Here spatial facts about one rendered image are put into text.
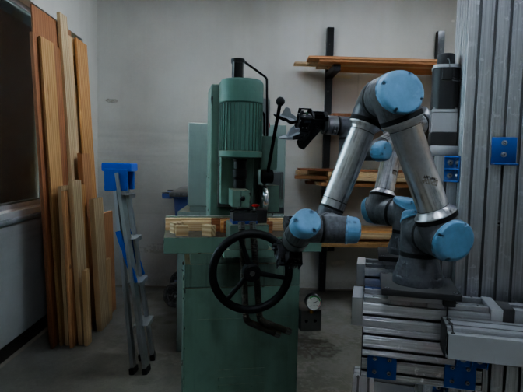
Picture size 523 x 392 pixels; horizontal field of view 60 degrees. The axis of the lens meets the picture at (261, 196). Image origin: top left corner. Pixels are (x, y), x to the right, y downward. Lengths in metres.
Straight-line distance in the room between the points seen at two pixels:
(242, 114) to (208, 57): 2.56
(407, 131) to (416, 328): 0.60
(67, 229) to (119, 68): 1.88
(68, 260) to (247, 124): 1.67
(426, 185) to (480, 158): 0.38
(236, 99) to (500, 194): 0.98
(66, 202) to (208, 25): 2.16
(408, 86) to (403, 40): 3.32
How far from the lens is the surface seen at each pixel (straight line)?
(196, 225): 1.85
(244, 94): 1.79
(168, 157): 4.26
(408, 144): 1.27
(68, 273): 3.07
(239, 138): 1.78
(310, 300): 1.76
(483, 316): 1.51
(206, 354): 1.83
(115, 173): 2.56
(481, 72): 1.66
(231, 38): 4.35
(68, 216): 3.05
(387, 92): 1.23
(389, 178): 2.05
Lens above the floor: 1.18
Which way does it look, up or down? 4 degrees down
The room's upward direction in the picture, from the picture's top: 1 degrees clockwise
